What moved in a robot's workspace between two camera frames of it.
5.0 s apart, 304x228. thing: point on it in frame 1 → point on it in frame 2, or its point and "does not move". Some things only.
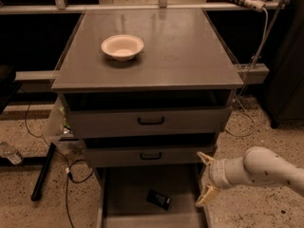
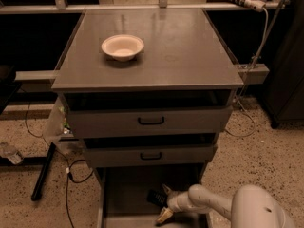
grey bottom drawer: (123, 194) does not move
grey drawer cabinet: (147, 89) does not move
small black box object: (159, 199) does not move
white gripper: (216, 172) → (174, 201)
